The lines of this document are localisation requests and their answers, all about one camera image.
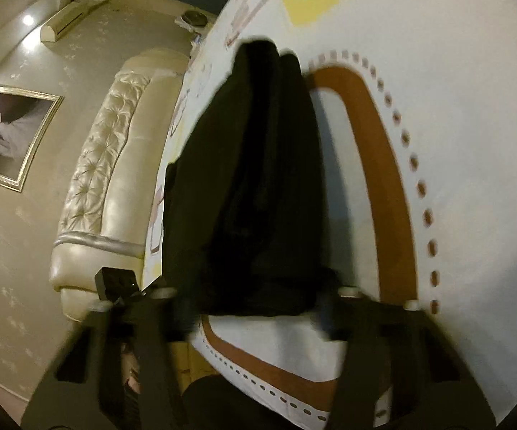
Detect cream bed frame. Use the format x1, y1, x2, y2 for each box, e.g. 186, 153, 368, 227
169, 340, 216, 379

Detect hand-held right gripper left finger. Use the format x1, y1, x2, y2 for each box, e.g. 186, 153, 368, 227
21, 287, 196, 430

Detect cream tufted leather headboard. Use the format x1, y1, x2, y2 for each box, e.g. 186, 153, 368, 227
49, 47, 193, 322

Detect wall air conditioner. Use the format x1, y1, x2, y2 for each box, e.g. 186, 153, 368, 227
40, 0, 107, 44

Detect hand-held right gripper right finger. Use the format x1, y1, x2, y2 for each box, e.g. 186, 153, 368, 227
316, 287, 496, 430

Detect gold framed wall picture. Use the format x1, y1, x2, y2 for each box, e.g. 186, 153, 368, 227
0, 83, 64, 193

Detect white patterned bed sheet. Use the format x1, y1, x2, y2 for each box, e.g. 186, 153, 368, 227
144, 0, 517, 430

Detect black pants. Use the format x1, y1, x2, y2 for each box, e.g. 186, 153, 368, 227
162, 38, 345, 320

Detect dark cloth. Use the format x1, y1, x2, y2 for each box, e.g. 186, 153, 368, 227
180, 374, 331, 430

